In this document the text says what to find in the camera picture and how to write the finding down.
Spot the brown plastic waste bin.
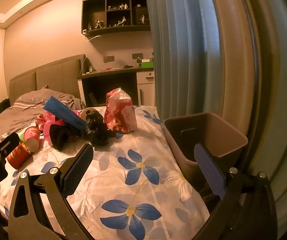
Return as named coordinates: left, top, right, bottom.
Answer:
left=164, top=112, right=248, bottom=193

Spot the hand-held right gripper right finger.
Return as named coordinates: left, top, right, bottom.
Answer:
left=194, top=144, right=278, bottom=240

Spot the dark wall shelf unit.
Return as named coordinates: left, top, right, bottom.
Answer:
left=82, top=0, right=151, bottom=39

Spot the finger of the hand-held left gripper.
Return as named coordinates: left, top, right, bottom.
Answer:
left=0, top=132, right=20, bottom=160

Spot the beige paper cup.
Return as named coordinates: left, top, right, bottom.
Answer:
left=80, top=107, right=97, bottom=120

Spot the grey striped bedding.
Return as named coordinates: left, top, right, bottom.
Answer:
left=0, top=87, right=86, bottom=135

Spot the black bedside box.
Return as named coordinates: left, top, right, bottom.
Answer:
left=0, top=99, right=10, bottom=114

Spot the white cabinet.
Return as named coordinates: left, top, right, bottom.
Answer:
left=136, top=71, right=156, bottom=107

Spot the blue grey curtain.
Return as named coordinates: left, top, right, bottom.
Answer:
left=145, top=0, right=224, bottom=120

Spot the pink red paper cup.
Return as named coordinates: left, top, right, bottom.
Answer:
left=23, top=126, right=41, bottom=153

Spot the group of small figurines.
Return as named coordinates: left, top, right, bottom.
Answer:
left=87, top=3, right=150, bottom=30

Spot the red and white plastic bag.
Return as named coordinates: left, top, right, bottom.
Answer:
left=104, top=87, right=137, bottom=133

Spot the blue floral blanket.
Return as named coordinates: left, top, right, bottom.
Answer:
left=0, top=105, right=210, bottom=240

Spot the dark red paper cup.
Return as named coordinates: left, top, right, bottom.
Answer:
left=6, top=141, right=32, bottom=170

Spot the black plastic bag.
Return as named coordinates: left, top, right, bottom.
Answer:
left=85, top=110, right=124, bottom=147

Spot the brown padded headboard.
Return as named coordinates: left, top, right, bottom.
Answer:
left=10, top=54, right=86, bottom=105

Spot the dark desk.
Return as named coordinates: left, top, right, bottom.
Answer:
left=77, top=66, right=155, bottom=108

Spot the white cable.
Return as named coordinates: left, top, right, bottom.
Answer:
left=80, top=34, right=101, bottom=74

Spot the blue ribbed foam piece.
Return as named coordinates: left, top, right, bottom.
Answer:
left=43, top=96, right=87, bottom=130

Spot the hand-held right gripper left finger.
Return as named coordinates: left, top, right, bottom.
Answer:
left=8, top=144, right=94, bottom=240

